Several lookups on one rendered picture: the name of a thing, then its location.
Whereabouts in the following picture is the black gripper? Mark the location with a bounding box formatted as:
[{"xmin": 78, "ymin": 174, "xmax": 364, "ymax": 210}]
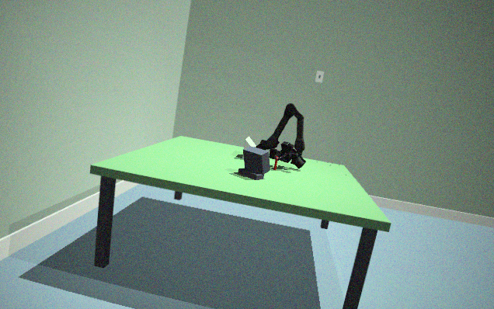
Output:
[{"xmin": 270, "ymin": 148, "xmax": 298, "ymax": 165}]

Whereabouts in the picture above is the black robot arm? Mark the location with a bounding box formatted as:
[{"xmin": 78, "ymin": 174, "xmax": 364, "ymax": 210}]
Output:
[{"xmin": 255, "ymin": 103, "xmax": 306, "ymax": 169}]

